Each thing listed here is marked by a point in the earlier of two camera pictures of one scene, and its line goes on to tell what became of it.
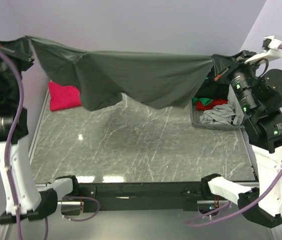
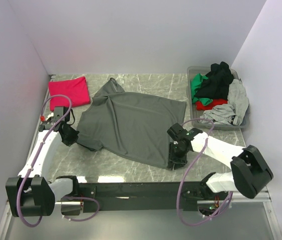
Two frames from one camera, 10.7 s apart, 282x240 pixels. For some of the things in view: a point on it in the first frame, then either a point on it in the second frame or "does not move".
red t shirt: [200, 106] does not move
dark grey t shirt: [154, 81] -> [133, 124]
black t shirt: [212, 89] does not move
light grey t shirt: [227, 113] does not move
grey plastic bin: [196, 122] does not move
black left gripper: [20, 48] -> [73, 138]
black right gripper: [222, 64] -> [179, 162]
